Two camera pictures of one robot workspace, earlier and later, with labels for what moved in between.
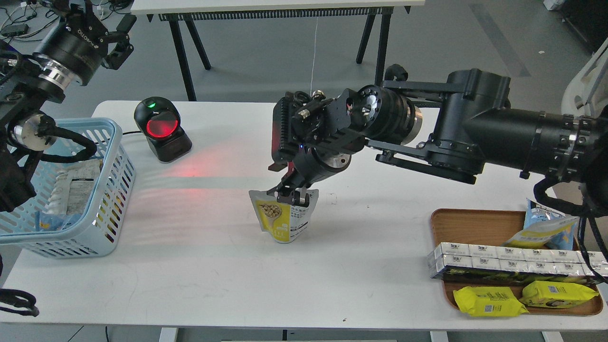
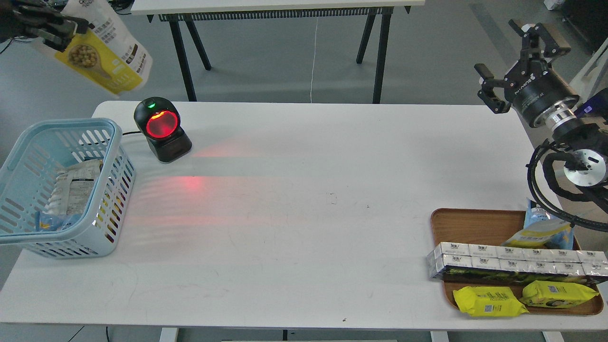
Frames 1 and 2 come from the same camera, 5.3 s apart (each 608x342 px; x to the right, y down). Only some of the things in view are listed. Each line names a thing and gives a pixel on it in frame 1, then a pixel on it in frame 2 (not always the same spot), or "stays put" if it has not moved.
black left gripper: [73, 47] → [12, 25]
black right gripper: [311, 162] → [529, 83]
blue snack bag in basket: [49, 222] stays put
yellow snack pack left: [489, 301] stays put
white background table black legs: [182, 11] stays put
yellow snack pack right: [547, 294] stays put
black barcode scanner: [159, 120] stays put
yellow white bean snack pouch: [287, 223] → [110, 55]
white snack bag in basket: [72, 187] stays put
